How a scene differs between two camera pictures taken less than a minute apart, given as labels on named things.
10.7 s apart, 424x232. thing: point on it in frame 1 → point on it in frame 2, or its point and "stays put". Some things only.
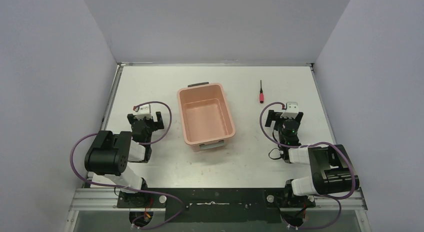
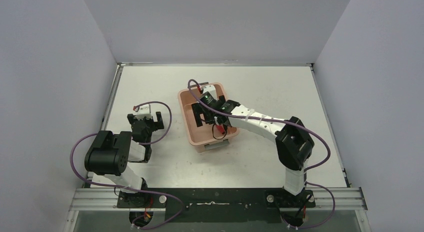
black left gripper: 156,125 stays put
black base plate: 221,205 stays put
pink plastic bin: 206,116 stays put
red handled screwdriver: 261,95 → 220,128
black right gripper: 273,116 → 197,111
